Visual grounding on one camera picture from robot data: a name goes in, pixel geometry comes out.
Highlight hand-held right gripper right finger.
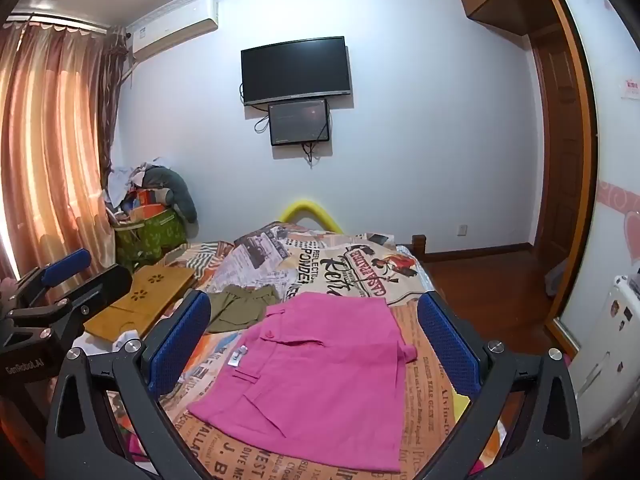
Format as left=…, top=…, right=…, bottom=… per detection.
left=416, top=291, right=584, bottom=480

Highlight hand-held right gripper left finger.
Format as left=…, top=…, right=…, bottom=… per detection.
left=45, top=290, right=216, bottom=480

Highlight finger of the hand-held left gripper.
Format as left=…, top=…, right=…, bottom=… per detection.
left=5, top=264, right=134, bottom=356
left=16, top=249, right=93, bottom=308

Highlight pink pants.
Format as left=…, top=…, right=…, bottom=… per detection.
left=187, top=292, right=419, bottom=474

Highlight olive green pants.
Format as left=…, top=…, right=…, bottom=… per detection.
left=206, top=284, right=281, bottom=335

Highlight wooden lap tray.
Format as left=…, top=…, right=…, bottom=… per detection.
left=84, top=264, right=197, bottom=341

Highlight white cloth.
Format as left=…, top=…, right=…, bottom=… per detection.
left=112, top=329, right=145, bottom=357

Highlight green patterned bag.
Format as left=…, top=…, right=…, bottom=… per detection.
left=112, top=207, right=189, bottom=272

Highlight pile of papers and clutter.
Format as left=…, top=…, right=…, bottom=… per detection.
left=102, top=156, right=171, bottom=222

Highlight orange striped curtain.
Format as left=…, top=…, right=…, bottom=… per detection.
left=0, top=12, right=127, bottom=283

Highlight dark cloth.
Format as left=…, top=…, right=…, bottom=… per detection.
left=544, top=259, right=572, bottom=299

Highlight printed blanket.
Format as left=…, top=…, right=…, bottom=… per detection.
left=75, top=220, right=506, bottom=480

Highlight white appliance with stickers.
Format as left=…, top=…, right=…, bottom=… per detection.
left=569, top=272, right=640, bottom=442

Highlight yellow foam tube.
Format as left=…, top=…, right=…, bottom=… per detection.
left=279, top=201, right=347, bottom=235

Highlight wooden door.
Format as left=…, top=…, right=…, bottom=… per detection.
left=527, top=30, right=587, bottom=303

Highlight white air conditioner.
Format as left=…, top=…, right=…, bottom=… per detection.
left=125, top=0, right=221, bottom=65

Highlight small black wall monitor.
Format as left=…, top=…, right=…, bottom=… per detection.
left=267, top=99, right=331, bottom=147

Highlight large black wall television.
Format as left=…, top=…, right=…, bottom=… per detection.
left=241, top=36, right=351, bottom=107

